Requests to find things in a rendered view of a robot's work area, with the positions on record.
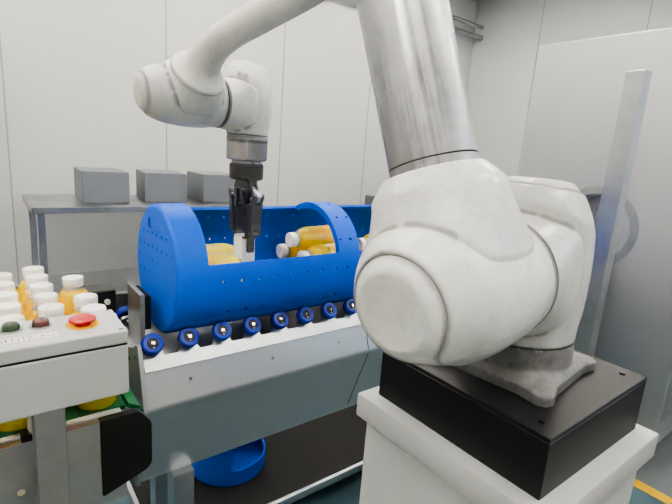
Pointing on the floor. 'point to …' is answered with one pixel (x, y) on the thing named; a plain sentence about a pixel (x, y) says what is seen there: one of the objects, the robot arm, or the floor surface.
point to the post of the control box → (51, 457)
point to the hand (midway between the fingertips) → (243, 250)
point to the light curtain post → (613, 203)
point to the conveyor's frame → (84, 458)
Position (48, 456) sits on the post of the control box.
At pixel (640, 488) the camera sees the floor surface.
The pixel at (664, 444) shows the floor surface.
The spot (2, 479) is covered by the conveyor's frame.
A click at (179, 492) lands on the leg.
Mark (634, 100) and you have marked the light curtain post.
